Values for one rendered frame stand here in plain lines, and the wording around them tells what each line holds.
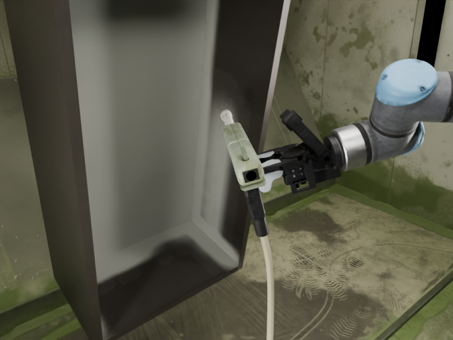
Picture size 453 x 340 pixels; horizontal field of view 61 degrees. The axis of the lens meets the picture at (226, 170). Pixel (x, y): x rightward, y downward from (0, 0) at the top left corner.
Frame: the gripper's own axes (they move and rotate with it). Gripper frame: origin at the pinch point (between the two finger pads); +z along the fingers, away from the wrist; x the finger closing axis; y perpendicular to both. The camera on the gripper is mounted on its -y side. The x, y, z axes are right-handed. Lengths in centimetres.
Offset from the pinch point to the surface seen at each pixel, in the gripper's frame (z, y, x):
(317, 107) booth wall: -82, 56, 218
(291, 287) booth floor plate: -14, 108, 89
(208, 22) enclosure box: -5, -28, 62
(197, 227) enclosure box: 21, 52, 76
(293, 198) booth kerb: -40, 105, 175
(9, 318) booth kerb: 116, 70, 77
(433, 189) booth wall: -123, 106, 137
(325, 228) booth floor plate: -51, 115, 142
